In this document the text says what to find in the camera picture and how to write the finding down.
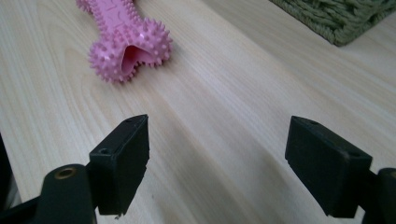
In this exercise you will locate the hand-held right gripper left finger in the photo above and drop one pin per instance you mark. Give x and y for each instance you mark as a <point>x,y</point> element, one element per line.
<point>120,169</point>

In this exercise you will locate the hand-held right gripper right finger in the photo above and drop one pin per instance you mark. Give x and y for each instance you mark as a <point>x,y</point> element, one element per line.
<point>327,168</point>

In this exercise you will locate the pink spiky bone toy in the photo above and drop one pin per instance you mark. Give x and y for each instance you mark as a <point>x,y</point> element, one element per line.
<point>124,37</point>

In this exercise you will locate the green woven basket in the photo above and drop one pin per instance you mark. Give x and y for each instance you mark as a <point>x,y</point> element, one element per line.
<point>337,17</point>

